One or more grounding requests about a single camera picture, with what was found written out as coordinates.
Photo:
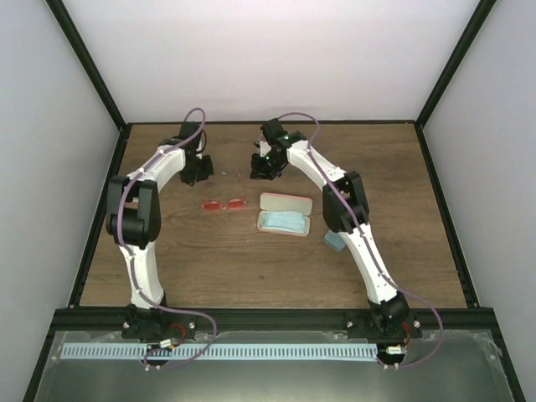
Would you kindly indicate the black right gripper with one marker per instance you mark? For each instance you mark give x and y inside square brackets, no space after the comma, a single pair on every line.
[259,173]

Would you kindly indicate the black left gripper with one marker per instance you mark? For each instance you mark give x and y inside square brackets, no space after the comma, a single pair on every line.
[208,171]

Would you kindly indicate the thin red sunglasses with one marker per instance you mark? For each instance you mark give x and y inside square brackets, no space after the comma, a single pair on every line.
[224,191]

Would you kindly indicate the pink glasses case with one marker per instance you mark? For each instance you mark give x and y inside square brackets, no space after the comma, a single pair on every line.
[270,202]

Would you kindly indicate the light blue cloth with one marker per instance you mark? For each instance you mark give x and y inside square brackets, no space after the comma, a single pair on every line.
[286,221]

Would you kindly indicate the grey glasses case green lining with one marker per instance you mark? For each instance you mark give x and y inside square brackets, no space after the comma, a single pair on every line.
[334,241]

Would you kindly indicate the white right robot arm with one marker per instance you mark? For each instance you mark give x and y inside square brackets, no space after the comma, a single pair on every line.
[345,210]

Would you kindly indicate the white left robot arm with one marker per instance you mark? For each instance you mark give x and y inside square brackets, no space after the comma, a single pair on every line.
[133,210]

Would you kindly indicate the black front mounting rail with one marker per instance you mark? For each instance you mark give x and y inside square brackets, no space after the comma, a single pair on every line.
[152,324]

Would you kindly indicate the light blue slotted cable duct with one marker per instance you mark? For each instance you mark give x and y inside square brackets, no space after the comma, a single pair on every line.
[353,352]

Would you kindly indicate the black aluminium frame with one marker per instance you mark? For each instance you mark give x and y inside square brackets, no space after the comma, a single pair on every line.
[473,317]

